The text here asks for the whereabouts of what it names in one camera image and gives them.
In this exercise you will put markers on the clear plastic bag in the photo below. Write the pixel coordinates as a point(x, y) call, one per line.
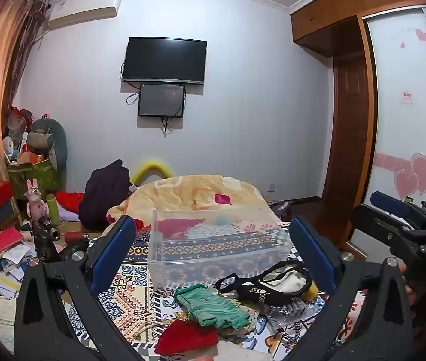
point(292, 314)

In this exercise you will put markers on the red fabric pouch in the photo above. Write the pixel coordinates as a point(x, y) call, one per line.
point(186, 338)

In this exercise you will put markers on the pink rabbit figure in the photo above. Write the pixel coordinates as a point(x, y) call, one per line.
point(35, 203)

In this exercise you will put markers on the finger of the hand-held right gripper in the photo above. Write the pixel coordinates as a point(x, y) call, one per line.
point(389, 203)

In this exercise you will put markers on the black wall television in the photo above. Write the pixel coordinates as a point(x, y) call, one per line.
point(165, 60)

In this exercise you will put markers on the black and white fabric bag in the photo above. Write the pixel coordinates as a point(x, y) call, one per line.
point(284, 282)

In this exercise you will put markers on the dark purple backpack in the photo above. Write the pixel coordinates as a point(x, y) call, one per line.
point(102, 195)

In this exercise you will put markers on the green storage bin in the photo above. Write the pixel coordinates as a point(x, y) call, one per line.
point(36, 178)

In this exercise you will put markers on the green knitted glove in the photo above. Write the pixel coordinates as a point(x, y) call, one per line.
point(213, 306)

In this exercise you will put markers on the white heart-print wardrobe door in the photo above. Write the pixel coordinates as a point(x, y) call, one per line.
point(404, 131)

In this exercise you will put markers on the small black wall screen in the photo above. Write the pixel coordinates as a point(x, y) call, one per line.
point(161, 100)

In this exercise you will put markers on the red cloth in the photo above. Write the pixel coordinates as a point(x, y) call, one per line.
point(71, 199)

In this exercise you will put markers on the yellow foam tube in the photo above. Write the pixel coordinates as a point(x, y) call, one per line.
point(149, 167)

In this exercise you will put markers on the red book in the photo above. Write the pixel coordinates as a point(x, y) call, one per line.
point(4, 240)

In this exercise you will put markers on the pink cloth patch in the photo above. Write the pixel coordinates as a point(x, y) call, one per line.
point(222, 198)

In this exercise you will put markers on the red cylinder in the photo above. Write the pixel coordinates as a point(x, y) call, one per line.
point(76, 237)

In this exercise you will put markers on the green bottle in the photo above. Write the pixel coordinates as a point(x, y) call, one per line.
point(53, 210)

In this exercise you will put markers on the yellow plush blanket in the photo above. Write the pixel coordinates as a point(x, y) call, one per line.
point(183, 193)

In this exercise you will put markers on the clear plastic storage box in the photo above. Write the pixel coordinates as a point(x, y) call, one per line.
point(220, 248)

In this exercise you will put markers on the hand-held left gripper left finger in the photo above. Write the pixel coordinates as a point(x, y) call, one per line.
point(112, 252)

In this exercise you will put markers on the brown wooden door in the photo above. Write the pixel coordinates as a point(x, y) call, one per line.
point(350, 139)

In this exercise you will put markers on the wooden overhead cabinet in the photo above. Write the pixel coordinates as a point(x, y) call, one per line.
point(329, 15)

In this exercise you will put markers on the small yellow soft toy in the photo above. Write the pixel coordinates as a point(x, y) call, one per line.
point(313, 292)

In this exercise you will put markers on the white air conditioner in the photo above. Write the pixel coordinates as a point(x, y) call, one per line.
point(83, 9)

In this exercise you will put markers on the pile of papers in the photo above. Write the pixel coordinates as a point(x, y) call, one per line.
point(6, 278)

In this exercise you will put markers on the black metal device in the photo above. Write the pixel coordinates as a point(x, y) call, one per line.
point(49, 238)

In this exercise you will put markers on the grey plush toy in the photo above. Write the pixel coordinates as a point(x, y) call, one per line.
point(46, 139)

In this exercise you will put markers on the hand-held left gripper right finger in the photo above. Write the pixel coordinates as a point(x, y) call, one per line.
point(315, 256)

